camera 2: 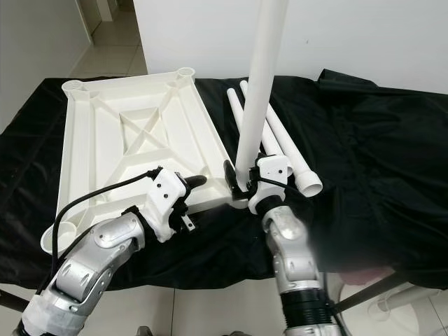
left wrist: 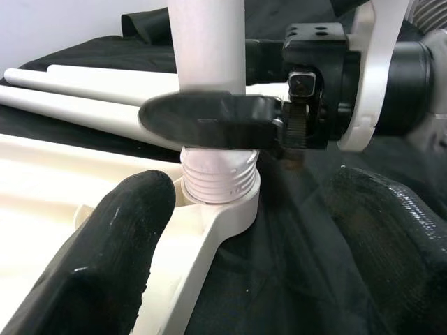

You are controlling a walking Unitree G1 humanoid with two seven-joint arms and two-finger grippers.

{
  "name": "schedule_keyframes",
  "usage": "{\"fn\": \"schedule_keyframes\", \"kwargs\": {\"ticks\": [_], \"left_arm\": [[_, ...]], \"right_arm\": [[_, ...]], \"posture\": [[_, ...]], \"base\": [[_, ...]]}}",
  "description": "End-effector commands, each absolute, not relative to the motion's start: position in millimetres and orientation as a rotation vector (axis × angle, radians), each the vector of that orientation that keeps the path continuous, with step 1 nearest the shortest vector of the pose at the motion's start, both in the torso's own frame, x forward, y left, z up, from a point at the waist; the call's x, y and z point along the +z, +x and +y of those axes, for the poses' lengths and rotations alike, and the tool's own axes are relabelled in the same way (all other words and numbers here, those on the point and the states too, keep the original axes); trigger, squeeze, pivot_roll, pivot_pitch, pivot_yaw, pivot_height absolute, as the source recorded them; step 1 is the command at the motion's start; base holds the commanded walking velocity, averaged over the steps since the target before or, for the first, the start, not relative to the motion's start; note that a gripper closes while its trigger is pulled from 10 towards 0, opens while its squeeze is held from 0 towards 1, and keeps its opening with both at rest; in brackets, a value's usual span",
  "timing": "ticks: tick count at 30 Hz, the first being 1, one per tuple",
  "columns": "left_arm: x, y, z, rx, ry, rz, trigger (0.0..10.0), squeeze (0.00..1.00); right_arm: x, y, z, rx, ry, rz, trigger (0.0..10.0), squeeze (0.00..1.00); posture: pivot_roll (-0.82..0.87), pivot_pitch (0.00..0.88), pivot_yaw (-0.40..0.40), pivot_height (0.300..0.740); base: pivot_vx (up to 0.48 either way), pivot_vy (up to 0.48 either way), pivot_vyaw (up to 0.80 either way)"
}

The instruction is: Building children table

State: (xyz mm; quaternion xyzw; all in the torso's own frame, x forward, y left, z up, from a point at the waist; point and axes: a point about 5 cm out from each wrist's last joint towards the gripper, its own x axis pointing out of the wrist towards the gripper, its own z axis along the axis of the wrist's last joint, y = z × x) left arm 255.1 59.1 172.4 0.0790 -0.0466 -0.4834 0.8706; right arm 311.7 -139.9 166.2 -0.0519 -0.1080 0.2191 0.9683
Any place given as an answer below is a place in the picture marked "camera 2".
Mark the white round lamp base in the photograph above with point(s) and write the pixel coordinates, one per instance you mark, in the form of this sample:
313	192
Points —
413	323

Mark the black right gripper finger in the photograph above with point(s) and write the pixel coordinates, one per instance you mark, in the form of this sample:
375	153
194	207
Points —
232	178

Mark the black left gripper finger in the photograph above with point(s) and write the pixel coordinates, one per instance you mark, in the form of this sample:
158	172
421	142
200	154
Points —
194	182

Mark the pink sheet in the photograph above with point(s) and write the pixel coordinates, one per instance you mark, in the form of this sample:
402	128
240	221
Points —
367	273

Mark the black metal stand leg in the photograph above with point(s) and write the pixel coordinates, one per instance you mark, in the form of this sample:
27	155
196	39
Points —
12	302
371	290

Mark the silver lamp pole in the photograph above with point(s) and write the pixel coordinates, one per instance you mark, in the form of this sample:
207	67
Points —
416	295

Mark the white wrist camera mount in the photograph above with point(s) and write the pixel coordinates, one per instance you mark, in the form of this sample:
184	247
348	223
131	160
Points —
276	168
164	196

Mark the black cloth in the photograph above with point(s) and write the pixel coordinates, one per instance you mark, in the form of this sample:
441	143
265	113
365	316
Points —
378	182

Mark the white door frame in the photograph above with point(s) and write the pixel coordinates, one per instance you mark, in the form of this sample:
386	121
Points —
91	21

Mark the white plastic table top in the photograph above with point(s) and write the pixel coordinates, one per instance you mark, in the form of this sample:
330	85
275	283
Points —
98	161

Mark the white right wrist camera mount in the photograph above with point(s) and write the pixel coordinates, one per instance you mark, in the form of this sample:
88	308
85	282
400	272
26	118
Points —
276	168

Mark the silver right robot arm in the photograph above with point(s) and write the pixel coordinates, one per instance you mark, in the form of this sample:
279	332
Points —
290	245

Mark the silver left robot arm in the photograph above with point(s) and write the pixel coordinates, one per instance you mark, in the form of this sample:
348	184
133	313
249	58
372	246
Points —
105	266

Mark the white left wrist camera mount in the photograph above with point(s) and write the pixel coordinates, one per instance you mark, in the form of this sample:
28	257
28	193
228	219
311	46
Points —
164	196

